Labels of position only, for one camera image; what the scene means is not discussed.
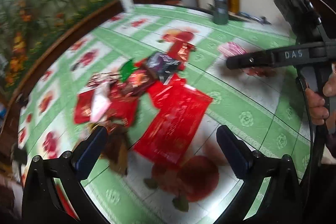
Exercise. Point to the small red snack packet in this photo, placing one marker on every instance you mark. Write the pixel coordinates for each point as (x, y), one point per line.
(180, 51)

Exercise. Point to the person's right hand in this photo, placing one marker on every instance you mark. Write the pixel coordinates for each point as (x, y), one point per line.
(317, 110)

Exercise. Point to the green snack packet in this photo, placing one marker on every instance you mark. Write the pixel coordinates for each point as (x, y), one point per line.
(126, 70)

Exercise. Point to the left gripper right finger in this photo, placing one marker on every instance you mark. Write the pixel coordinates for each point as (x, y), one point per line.
(237, 153)

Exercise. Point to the large red snack bag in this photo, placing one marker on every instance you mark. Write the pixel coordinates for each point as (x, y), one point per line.
(181, 110)

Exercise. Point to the red foil snack packet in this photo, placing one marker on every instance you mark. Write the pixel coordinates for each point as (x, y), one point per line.
(137, 83)

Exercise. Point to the pink striped snack packet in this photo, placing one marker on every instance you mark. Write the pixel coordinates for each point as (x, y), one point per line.
(230, 49)

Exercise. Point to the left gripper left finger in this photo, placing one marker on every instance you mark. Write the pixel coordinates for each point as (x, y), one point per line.
(88, 151)

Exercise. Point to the purple black snack packet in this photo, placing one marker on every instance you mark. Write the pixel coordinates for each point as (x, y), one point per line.
(162, 65)

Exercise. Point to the brown gold snack bag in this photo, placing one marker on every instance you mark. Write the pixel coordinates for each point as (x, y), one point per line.
(117, 146)

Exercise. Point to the dark red snack packet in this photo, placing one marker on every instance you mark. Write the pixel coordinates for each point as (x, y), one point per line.
(122, 108)

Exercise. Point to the pink white snack packet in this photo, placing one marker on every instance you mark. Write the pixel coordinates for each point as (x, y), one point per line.
(100, 102)

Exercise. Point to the green patterned tablecloth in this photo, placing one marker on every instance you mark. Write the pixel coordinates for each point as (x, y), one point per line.
(176, 171)

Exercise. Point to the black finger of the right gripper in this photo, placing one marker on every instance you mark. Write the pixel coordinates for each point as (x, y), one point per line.
(250, 60)

